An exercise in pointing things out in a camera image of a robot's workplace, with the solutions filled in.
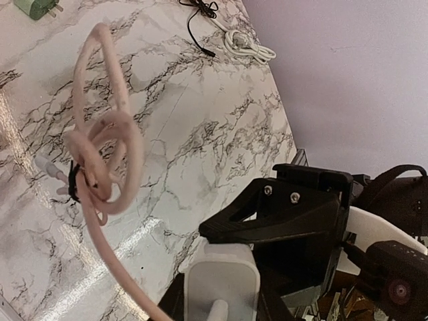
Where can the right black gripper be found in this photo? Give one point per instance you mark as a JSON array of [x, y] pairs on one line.
[[297, 220]]

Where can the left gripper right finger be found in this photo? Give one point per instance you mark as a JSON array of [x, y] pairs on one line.
[[270, 304]]

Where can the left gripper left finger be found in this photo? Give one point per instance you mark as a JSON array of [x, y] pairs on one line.
[[172, 302]]

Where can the white usb charger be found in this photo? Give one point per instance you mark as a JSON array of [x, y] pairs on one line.
[[221, 283]]

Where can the black adapter with cable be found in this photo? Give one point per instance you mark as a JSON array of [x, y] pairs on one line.
[[202, 10]]

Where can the green plug adapter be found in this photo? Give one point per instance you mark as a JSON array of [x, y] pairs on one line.
[[36, 9]]

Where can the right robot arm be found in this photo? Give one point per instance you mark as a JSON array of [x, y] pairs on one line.
[[398, 195]]

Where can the front aluminium rail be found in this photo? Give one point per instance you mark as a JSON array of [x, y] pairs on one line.
[[300, 158]]

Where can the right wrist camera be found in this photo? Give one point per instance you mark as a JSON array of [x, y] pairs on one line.
[[390, 266]]

